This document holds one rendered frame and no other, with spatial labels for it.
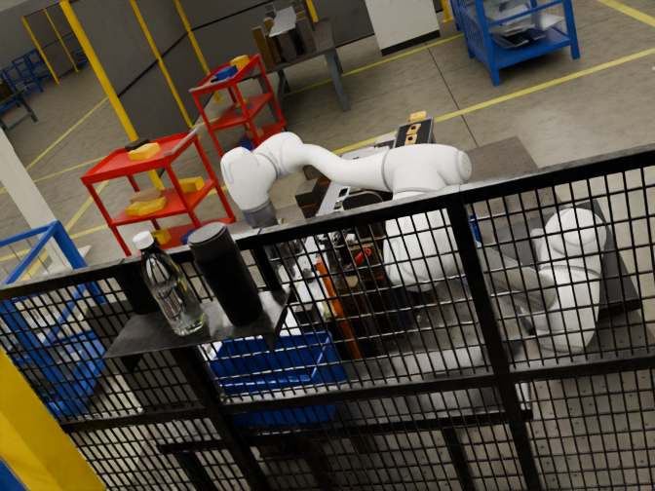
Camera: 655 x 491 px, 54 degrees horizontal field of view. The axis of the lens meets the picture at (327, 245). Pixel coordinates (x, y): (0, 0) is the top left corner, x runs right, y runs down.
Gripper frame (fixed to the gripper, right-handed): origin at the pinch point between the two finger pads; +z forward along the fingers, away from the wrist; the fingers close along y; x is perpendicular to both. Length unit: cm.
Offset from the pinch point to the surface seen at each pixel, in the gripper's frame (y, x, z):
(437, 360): -45, 37, 8
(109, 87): 290, -391, -8
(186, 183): 166, -239, 50
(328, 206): 4, -65, 11
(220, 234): -25, 66, -50
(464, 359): -51, 38, 8
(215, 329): -17, 67, -32
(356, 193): -19.5, -29.0, -8.4
